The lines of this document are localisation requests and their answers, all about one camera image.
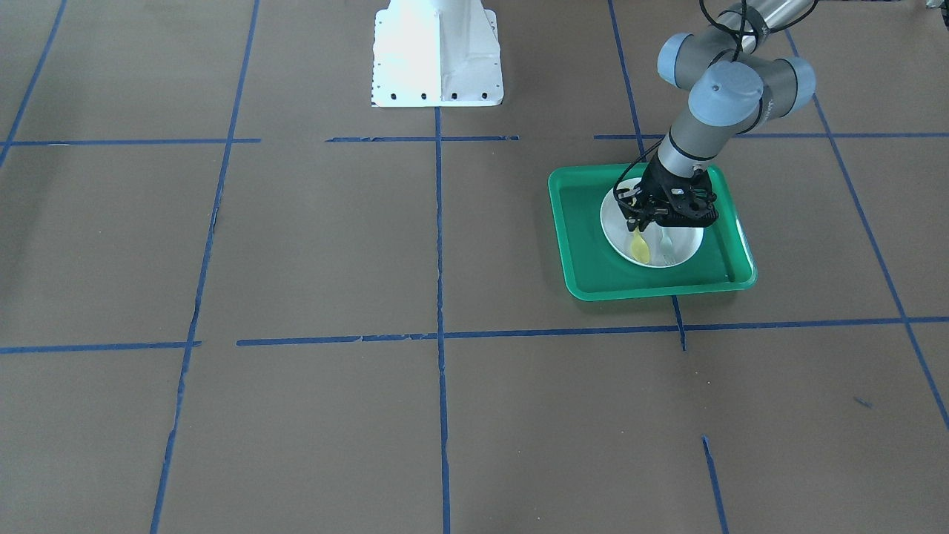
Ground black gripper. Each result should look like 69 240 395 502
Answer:
615 159 705 232

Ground yellow plastic spoon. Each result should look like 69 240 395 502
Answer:
629 226 651 265

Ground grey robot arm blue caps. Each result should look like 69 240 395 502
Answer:
612 1 816 232

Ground translucent plastic fork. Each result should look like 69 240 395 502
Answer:
660 226 677 266

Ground white round plate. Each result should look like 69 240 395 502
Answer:
600 187 704 269

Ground green plastic tray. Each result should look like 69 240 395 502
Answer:
549 165 757 301

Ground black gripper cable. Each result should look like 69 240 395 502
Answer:
612 139 664 212

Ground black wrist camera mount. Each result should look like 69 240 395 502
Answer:
655 185 721 228

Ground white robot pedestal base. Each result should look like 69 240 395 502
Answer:
371 1 505 108

